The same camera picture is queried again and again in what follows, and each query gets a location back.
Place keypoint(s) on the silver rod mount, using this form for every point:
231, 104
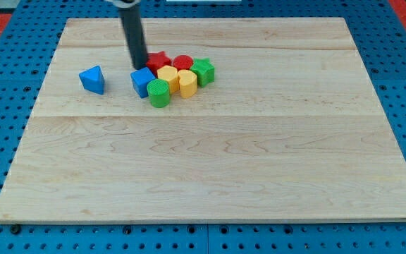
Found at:
124, 2

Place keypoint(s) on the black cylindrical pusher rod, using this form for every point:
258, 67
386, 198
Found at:
132, 26

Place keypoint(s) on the blue cube block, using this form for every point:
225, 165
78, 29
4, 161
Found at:
140, 79

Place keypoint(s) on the blue triangle block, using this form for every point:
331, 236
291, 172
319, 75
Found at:
93, 80

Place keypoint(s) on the red star block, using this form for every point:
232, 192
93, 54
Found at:
157, 60

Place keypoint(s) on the yellow hexagon block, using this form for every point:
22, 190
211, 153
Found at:
170, 75

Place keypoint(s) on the red cylinder block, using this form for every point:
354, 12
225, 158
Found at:
182, 62

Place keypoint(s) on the green cylinder block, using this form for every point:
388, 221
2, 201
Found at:
158, 92

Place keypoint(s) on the yellow heart block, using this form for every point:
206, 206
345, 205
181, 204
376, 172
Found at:
187, 82

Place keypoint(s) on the green star block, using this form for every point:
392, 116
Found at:
204, 71

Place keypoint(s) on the light wooden board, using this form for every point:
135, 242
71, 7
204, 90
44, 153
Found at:
290, 131

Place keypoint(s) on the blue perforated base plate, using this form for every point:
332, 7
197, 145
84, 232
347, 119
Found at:
26, 49

